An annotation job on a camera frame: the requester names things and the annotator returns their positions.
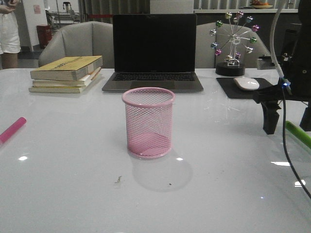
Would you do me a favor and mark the fruit bowl on counter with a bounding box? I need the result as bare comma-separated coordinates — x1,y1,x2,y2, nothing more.
250,0,273,9

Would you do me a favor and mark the white ribbed cable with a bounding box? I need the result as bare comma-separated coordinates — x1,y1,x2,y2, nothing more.
270,0,285,79

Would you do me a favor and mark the left grey armchair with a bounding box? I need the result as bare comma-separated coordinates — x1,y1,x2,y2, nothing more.
38,21,114,68

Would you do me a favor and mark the bottom cream book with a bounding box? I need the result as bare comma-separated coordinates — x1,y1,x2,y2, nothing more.
29,79,96,93

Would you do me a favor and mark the pink mesh pen holder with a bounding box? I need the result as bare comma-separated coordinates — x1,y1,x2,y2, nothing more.
122,87,175,158

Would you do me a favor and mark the black mouse pad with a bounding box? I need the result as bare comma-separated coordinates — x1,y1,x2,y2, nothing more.
215,77,275,100

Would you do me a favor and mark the yellow top book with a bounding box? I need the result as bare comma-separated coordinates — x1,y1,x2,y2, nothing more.
30,55,103,81

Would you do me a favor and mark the grey open laptop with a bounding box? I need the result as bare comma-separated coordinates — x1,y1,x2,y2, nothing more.
102,13,203,93

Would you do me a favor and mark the red bin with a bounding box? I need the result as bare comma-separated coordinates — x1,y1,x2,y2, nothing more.
36,25,52,49

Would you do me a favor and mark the pink marker pen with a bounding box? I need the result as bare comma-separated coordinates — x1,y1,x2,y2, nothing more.
0,117,27,145

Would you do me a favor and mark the green marker pen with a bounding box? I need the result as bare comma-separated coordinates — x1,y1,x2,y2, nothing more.
285,121,311,149

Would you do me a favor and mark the right grey armchair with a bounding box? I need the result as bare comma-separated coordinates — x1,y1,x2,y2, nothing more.
195,22,270,68

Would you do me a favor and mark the person in white shorts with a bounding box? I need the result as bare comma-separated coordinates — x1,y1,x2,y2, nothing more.
0,0,20,69

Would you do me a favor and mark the white computer mouse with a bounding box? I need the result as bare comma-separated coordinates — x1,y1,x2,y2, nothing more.
233,77,260,91

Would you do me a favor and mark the middle book orange cover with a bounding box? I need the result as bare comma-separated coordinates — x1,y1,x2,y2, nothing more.
33,67,102,87

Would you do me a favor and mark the ferris wheel desk ornament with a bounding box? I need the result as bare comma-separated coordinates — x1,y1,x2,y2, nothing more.
209,11,260,76

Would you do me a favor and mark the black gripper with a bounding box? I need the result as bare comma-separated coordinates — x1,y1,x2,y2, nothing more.
253,0,311,134

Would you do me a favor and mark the grey armchair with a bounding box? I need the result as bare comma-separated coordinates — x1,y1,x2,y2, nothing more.
195,22,270,68
38,21,114,68

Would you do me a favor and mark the black cable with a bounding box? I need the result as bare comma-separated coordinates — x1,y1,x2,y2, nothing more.
281,83,311,199

